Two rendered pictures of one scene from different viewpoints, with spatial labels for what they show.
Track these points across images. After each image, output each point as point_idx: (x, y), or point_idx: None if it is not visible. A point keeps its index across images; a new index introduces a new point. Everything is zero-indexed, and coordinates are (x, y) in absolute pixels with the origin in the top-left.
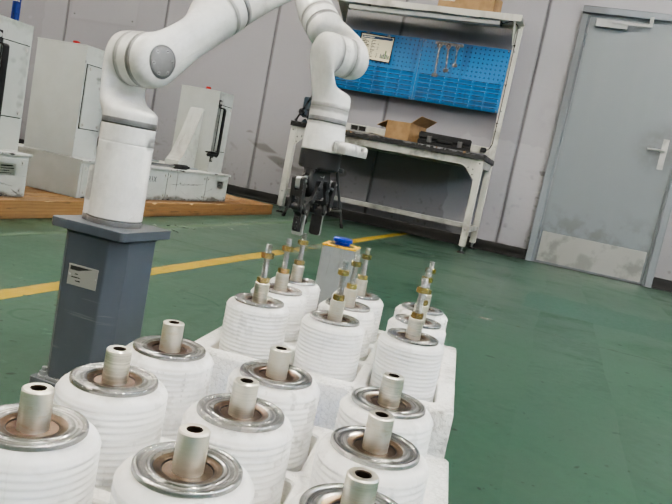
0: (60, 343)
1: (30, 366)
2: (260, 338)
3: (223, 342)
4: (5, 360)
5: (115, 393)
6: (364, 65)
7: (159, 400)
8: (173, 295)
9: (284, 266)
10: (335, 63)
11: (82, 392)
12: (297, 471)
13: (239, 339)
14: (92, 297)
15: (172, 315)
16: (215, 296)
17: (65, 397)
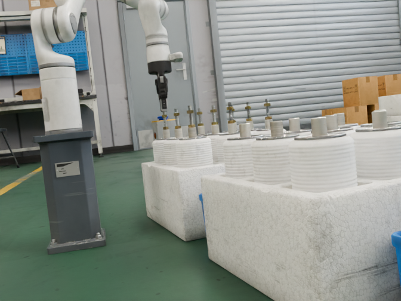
0: (63, 218)
1: (28, 251)
2: (208, 154)
3: (187, 165)
4: (7, 255)
5: (296, 134)
6: (167, 10)
7: None
8: (14, 211)
9: (178, 124)
10: (159, 10)
11: (286, 138)
12: None
13: (199, 158)
14: (79, 179)
15: (38, 215)
16: (37, 203)
17: (281, 143)
